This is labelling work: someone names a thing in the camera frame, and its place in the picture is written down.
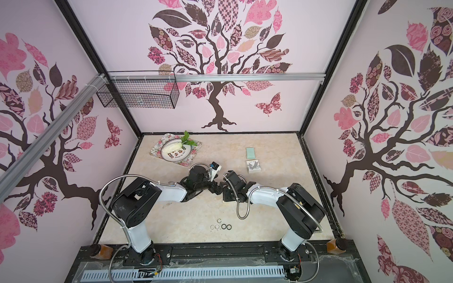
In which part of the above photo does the white gift box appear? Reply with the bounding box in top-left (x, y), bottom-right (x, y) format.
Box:
top-left (246, 159), bottom-right (261, 174)

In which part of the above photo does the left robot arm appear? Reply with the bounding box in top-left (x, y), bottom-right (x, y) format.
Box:
top-left (112, 162), bottom-right (222, 254)

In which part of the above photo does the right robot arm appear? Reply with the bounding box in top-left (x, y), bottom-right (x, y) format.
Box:
top-left (223, 171), bottom-right (326, 252)

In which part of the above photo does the floral round plate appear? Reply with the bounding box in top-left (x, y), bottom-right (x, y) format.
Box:
top-left (160, 139), bottom-right (192, 163)

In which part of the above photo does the green leaf sprig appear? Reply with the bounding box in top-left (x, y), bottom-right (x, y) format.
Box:
top-left (181, 131), bottom-right (198, 147)

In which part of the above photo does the right amber spice jar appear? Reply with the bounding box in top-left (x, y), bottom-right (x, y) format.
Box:
top-left (326, 238), bottom-right (348, 255)

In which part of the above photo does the amber spice jar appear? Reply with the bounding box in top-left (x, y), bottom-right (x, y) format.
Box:
top-left (88, 244), bottom-right (113, 260)
top-left (326, 238), bottom-right (348, 255)

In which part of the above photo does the left amber spice jar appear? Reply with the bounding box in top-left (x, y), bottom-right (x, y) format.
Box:
top-left (88, 244), bottom-right (113, 260)

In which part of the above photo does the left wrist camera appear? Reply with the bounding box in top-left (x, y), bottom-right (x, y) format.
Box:
top-left (210, 162), bottom-right (222, 175)

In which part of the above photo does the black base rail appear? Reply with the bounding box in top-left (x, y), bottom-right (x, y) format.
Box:
top-left (75, 240), bottom-right (355, 266)

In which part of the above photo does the black wire basket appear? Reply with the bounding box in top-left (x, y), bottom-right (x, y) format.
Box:
top-left (96, 71), bottom-right (180, 109)

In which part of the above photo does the white cable duct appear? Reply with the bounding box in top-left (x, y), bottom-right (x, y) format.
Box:
top-left (75, 265), bottom-right (285, 283)

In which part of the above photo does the aluminium rail left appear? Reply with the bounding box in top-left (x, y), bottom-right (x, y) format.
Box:
top-left (1, 74), bottom-right (107, 202)

